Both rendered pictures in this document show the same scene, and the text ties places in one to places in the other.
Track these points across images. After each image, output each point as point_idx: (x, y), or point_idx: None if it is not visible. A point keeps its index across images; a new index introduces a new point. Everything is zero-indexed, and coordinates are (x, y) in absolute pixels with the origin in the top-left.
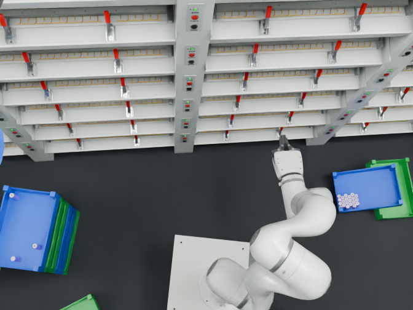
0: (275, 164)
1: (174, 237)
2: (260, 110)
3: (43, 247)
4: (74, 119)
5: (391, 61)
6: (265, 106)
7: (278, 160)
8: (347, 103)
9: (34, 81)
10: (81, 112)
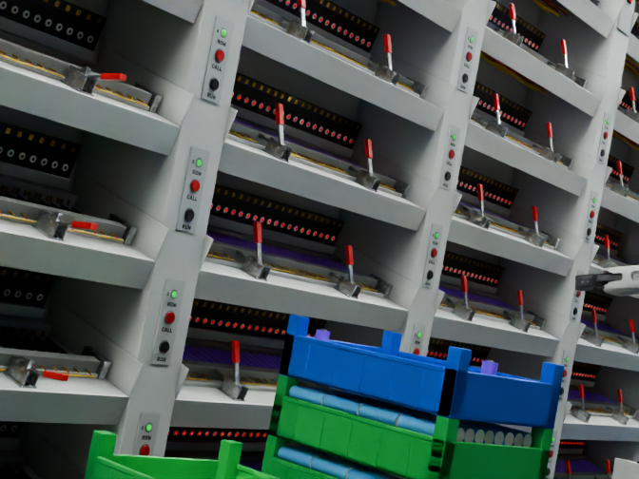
0: (624, 272)
1: (621, 459)
2: (491, 325)
3: (503, 373)
4: (279, 283)
5: (592, 174)
6: (490, 323)
7: (620, 266)
8: (565, 317)
9: (243, 128)
10: (278, 278)
